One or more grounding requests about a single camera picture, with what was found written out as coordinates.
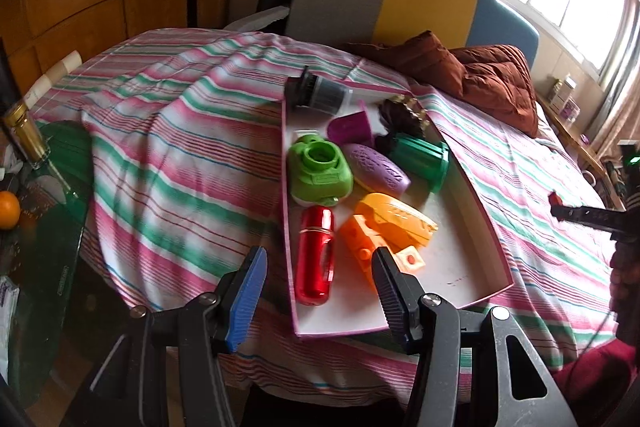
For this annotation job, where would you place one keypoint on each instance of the wooden bedside shelf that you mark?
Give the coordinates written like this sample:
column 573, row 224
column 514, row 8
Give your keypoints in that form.
column 575, row 142

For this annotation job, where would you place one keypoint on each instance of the lime green plastic gadget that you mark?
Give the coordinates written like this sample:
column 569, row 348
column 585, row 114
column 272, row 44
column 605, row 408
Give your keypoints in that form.
column 320, row 177

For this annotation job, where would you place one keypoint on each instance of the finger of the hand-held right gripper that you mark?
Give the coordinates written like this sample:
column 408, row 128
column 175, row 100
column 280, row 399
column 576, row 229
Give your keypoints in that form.
column 585, row 213

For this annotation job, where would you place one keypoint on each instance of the red capsule toy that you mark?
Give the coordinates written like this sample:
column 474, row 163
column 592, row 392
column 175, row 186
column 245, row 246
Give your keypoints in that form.
column 315, row 267

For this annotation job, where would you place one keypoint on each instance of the white boxes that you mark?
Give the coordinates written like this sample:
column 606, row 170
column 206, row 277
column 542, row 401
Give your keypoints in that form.
column 567, row 104

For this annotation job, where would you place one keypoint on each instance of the green plastic spool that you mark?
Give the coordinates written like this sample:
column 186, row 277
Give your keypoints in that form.
column 420, row 159

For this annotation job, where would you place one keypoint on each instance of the orange plastic case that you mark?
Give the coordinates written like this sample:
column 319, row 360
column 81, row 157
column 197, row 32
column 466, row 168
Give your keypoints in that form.
column 395, row 214

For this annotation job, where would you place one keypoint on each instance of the glass bottle with black cap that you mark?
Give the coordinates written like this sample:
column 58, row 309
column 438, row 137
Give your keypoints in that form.
column 27, row 137

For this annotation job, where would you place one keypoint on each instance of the brown padded jacket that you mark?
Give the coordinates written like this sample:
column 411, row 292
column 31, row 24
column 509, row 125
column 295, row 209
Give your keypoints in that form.
column 490, row 87

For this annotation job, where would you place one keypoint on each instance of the white labelled packet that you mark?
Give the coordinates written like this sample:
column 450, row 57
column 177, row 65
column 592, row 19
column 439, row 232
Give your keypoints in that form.
column 7, row 322

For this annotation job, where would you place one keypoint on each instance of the white foam piece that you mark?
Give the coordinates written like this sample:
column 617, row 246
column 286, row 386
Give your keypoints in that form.
column 260, row 19

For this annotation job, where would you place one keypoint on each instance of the orange fruit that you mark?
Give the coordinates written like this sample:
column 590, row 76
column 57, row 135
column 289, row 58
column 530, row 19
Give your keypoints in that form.
column 9, row 209

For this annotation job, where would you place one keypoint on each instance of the magenta plastic cup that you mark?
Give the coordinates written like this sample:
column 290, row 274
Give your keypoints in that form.
column 350, row 129

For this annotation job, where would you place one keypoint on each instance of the beige patterned curtain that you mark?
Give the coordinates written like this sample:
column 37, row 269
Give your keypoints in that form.
column 625, row 107

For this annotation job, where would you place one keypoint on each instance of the small orange plastic toy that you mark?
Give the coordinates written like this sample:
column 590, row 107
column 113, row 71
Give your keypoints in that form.
column 357, row 239

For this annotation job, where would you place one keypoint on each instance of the white paper tubes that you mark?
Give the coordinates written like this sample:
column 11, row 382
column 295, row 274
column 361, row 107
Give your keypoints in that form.
column 55, row 74

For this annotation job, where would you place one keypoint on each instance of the white mug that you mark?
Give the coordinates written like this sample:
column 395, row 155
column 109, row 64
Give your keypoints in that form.
column 589, row 177

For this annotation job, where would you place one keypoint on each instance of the green glass table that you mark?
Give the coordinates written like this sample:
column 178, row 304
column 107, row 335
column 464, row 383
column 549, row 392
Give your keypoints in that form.
column 55, row 227

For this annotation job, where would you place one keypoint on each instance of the striped bedsheet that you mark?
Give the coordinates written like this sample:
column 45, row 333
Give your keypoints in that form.
column 165, row 167

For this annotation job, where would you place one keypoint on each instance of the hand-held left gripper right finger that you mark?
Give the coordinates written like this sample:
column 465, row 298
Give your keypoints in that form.
column 392, row 302

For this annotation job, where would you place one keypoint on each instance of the purple oval case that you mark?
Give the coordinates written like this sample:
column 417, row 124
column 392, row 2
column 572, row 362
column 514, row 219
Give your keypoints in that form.
column 375, row 167

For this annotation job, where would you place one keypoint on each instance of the white tray with pink rim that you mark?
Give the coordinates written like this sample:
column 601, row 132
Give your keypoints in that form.
column 450, row 267

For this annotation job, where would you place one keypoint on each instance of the brown massage comb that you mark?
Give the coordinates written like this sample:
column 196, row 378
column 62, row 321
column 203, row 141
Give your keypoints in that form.
column 400, row 117

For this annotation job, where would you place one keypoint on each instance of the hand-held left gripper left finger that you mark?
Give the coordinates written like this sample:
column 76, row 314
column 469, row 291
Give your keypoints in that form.
column 247, row 302

